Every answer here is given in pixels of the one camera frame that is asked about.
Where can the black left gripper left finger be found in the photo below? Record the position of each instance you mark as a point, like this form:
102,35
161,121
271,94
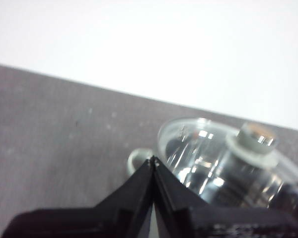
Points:
109,218

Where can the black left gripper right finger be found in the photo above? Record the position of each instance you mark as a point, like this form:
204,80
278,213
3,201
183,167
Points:
201,220

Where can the glass lid with green knob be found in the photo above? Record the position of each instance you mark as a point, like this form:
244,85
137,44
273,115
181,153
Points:
213,158

